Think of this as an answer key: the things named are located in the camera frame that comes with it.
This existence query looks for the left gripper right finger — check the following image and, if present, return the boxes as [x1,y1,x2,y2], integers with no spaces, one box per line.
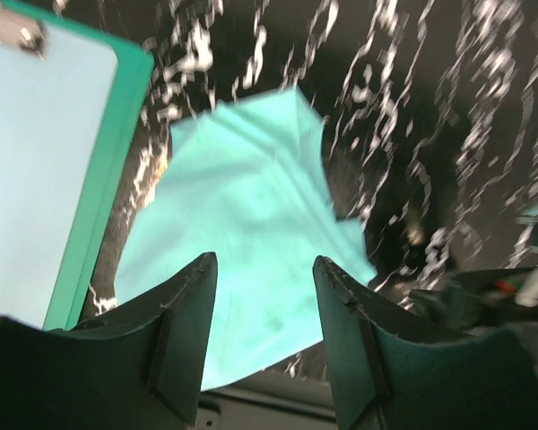
[313,256,538,429]

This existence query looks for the teal t shirt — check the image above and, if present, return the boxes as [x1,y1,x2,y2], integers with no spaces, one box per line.
[114,87,377,391]

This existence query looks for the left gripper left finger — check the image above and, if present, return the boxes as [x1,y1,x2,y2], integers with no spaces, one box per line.
[0,253,218,429]

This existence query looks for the green clipboard with paper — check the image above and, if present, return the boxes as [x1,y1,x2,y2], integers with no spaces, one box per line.
[0,1,153,330]

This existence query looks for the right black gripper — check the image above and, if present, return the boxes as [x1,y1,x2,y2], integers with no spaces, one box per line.
[408,268,538,331]

